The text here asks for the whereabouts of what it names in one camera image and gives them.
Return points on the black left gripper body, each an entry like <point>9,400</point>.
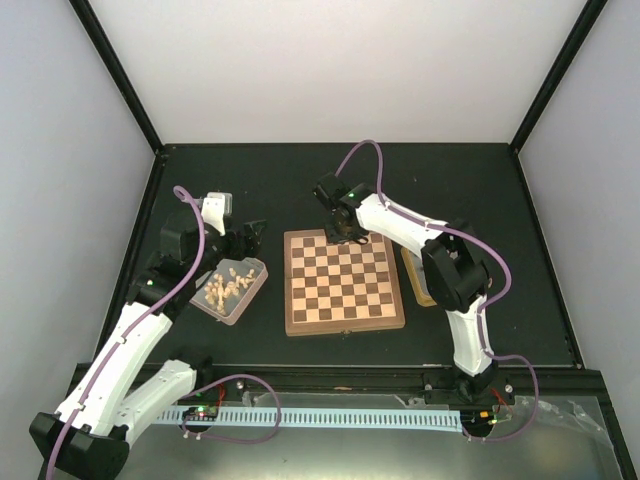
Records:
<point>237,251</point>

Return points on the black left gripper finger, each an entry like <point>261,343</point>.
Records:
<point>255,244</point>
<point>255,227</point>

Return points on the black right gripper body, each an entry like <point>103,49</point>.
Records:
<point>340,234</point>

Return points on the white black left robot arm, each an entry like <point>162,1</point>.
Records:
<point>92,431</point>

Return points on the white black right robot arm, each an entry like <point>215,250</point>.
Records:
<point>455,271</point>

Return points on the light wooden chess pieces pile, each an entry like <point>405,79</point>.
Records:
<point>226,292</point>

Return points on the wooden chess board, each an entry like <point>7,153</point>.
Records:
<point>340,288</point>

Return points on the left circuit board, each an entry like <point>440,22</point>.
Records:
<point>201,413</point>

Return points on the circuit board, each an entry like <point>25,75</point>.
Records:
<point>484,417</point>
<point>201,413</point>

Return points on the right circuit board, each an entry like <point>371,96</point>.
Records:
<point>484,417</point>

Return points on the pink metal tin tray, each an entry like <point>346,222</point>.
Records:
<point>261,277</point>

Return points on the gold metal tin tray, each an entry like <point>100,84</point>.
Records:
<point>415,271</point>

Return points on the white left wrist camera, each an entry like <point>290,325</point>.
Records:
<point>216,210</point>

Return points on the black mounting rail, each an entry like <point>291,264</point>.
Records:
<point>435,381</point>

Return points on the light blue cable duct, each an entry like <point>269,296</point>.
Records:
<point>337,418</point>

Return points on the black frame post left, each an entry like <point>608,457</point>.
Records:
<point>103,46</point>

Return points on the black frame post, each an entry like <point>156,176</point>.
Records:
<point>571,46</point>
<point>103,46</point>

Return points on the black frame post right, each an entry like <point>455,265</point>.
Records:
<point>571,46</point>

